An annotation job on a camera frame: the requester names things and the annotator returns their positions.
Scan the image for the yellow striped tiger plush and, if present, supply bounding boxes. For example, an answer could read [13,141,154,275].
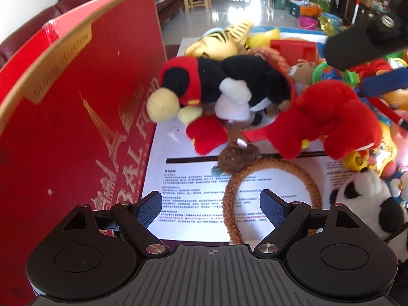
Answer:
[184,19,256,60]

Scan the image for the white and red pole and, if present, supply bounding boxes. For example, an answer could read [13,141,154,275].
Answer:
[352,0,363,27]

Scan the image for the white printed paper sheet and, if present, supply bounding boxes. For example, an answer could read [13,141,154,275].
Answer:
[142,36,361,243]

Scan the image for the yellow plastic toy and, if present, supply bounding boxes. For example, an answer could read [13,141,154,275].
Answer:
[342,124,399,180]

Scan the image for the pink plush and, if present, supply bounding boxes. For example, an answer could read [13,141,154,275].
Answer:
[389,124,408,168]

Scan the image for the panda plush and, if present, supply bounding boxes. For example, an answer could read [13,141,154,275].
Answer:
[329,169,408,256]

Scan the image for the red cardboard box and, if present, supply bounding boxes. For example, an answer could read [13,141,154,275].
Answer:
[0,0,168,306]

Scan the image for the black mouse plush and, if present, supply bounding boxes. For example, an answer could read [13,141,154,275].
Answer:
[148,54,294,125]

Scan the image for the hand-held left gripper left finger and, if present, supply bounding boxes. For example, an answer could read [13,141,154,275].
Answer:
[62,191,170,259]

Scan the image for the red plastic toy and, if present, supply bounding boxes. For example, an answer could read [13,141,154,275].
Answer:
[270,38,318,63]

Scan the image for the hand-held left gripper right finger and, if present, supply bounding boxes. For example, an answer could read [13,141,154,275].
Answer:
[253,189,372,259]

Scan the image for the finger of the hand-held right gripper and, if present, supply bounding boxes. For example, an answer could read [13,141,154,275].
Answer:
[360,68,408,98]
[324,0,408,71]

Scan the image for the green lattice ball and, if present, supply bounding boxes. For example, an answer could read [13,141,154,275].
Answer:
[311,60,361,87]

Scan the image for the yellow plastic ball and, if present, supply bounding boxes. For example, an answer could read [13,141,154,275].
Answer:
[247,27,282,49]

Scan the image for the brown leather sofa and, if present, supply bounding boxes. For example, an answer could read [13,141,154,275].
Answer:
[0,0,185,71]

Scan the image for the pink bucket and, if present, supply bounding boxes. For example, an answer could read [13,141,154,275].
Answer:
[298,16,320,30]

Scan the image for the red monkey plush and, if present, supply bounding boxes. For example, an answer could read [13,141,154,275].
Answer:
[186,80,383,162]

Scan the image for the small brown bear plush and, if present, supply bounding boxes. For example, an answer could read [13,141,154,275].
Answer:
[286,60,317,85]

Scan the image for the brown furry headband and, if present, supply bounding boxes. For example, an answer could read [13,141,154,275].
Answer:
[212,129,323,245]

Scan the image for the blue cat figurine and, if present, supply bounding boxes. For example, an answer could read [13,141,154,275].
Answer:
[385,170,408,211]

